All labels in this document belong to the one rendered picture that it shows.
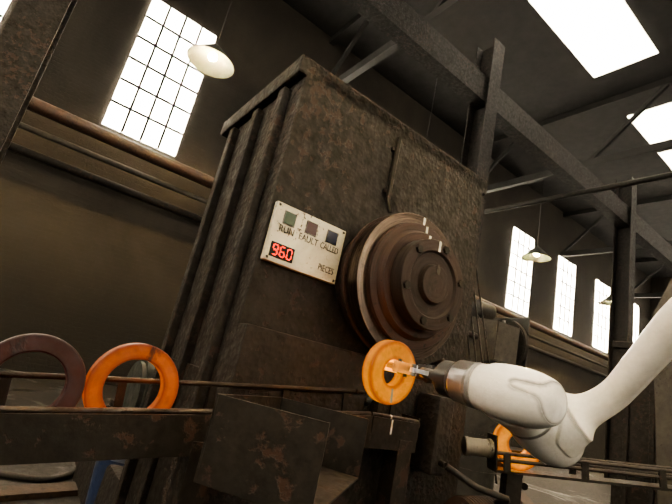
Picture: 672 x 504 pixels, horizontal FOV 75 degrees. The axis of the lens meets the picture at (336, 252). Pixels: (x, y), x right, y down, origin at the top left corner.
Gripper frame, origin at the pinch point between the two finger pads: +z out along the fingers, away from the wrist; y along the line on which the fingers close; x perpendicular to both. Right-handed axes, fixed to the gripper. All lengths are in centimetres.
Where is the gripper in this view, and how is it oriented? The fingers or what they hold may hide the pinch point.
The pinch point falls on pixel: (391, 365)
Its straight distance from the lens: 112.2
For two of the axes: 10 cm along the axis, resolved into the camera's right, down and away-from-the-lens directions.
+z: -5.8, 0.5, 8.1
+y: 7.8, 3.2, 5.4
